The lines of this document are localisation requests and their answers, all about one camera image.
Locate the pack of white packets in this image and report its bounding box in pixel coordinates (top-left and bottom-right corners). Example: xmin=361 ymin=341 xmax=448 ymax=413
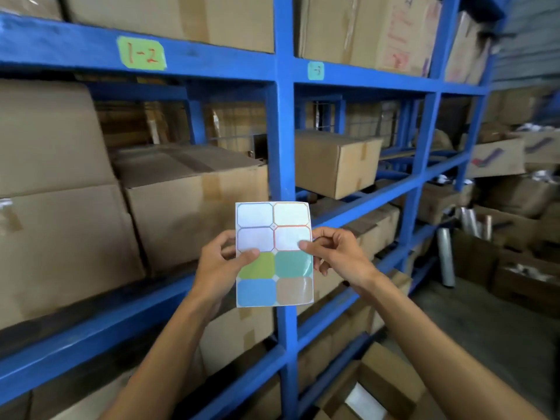
xmin=343 ymin=382 xmax=388 ymax=420

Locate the person's right hand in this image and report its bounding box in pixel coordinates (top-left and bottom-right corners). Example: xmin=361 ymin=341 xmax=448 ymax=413
xmin=298 ymin=226 xmax=382 ymax=293

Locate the person's left hand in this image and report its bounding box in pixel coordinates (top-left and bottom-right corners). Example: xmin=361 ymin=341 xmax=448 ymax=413
xmin=190 ymin=229 xmax=261 ymax=311

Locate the sheet of colourful labels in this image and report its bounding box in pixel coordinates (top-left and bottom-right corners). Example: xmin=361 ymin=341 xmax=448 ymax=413
xmin=234 ymin=201 xmax=315 ymax=309

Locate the person's right forearm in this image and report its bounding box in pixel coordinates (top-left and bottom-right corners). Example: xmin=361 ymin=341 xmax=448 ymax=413
xmin=358 ymin=275 xmax=548 ymax=420

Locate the blue metal shelf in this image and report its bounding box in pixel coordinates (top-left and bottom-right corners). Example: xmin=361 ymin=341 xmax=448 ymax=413
xmin=0 ymin=0 xmax=515 ymax=420

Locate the small open cardboard box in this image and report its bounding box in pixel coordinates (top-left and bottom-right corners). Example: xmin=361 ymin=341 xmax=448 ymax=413
xmin=313 ymin=341 xmax=443 ymax=420

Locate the red printed cardboard box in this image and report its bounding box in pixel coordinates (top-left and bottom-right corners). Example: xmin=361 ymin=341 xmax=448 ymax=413
xmin=374 ymin=0 xmax=432 ymax=77

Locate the pile of open brown cartons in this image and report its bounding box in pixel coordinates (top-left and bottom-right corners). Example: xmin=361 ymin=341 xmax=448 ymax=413
xmin=453 ymin=82 xmax=560 ymax=320

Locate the green label sticker 1-2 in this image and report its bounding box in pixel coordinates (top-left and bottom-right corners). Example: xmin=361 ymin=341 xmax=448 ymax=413
xmin=117 ymin=36 xmax=167 ymax=71

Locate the person's left forearm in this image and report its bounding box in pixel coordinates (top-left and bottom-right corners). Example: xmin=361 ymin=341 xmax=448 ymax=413
xmin=100 ymin=297 xmax=219 ymax=420

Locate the pink printed cardboard box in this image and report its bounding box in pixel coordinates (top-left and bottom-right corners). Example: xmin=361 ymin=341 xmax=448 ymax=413
xmin=419 ymin=0 xmax=443 ymax=78

